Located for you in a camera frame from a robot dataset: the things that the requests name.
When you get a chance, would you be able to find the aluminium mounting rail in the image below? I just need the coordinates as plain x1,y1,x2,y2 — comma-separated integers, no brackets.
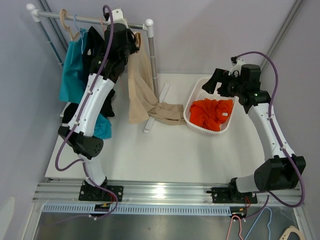
32,181,306,207

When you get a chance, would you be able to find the beige hanger on rail end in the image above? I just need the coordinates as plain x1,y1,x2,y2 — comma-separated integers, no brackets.
59,8,80,41

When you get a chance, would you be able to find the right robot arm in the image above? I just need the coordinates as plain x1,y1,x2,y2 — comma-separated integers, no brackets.
202,64,306,203

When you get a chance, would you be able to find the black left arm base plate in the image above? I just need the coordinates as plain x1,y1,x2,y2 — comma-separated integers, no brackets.
78,185,124,202

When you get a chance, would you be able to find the orange t shirt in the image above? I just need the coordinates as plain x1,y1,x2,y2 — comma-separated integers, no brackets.
189,98,233,132

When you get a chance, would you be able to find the light blue wire hanger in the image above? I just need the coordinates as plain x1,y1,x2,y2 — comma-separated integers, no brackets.
73,14,86,54

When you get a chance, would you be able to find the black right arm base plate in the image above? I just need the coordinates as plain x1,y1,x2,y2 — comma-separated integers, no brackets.
206,187,258,204

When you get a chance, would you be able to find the beige t shirt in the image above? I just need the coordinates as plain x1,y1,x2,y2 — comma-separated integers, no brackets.
127,47,186,126

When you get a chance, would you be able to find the beige plastic hanger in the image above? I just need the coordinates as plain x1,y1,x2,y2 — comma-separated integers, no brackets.
134,31,142,49

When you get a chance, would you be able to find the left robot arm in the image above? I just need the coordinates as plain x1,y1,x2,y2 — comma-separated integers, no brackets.
58,23,139,201

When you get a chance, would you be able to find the beige hanger on floor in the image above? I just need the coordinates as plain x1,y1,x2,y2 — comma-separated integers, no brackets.
279,225,306,240

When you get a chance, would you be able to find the white slotted cable duct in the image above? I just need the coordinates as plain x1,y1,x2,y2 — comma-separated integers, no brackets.
42,203,232,216

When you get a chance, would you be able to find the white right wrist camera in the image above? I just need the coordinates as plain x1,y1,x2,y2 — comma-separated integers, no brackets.
228,56,245,78

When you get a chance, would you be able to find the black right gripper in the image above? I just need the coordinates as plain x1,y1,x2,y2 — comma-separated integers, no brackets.
201,69,245,98

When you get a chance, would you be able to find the teal t shirt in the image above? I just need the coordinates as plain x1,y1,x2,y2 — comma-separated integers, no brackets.
59,27,115,139

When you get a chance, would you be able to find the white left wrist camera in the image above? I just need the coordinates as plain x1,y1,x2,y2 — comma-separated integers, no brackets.
106,8,130,29

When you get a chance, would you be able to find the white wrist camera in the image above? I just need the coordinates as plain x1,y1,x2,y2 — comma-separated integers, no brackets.
228,56,245,78
106,8,130,29

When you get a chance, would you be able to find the black t shirt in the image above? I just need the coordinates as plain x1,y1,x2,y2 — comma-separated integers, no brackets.
61,25,117,124

